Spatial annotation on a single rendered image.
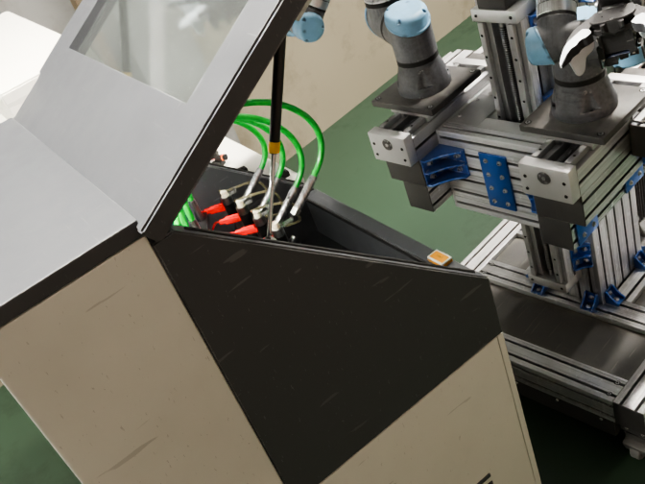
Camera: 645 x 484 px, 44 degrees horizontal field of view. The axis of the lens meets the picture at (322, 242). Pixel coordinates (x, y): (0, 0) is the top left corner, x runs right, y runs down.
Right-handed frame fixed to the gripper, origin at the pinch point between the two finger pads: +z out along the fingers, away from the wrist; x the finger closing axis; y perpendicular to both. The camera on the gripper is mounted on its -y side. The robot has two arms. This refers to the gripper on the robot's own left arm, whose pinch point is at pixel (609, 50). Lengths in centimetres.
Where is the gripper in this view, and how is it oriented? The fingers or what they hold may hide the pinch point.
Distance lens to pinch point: 132.5
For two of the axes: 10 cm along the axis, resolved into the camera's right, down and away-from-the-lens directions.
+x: -8.5, 1.5, 5.1
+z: -3.1, 6.4, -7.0
